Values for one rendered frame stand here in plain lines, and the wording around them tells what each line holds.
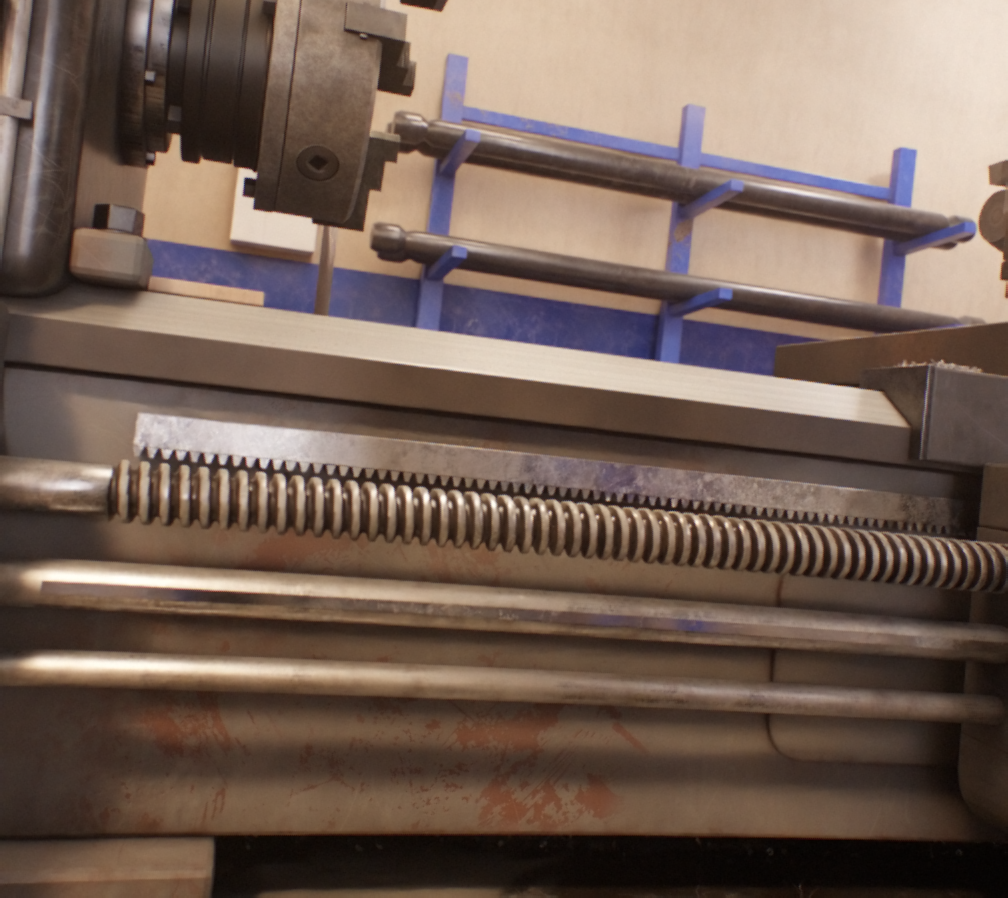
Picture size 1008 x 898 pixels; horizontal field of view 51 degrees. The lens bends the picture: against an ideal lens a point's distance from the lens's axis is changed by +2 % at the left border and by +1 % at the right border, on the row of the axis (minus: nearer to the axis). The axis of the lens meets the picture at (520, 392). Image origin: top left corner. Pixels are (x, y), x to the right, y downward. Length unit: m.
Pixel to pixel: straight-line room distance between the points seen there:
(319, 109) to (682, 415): 0.40
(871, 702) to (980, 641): 0.10
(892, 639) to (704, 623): 0.16
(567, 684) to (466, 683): 0.07
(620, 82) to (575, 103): 0.22
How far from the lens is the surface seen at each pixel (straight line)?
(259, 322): 0.79
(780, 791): 0.96
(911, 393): 0.95
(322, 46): 0.94
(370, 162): 1.05
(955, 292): 5.14
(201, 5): 0.98
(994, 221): 1.34
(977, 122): 5.34
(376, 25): 0.95
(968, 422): 0.96
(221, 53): 0.97
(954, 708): 0.92
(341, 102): 0.94
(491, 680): 0.75
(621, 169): 4.01
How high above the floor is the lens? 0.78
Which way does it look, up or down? 2 degrees up
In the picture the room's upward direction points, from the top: 6 degrees clockwise
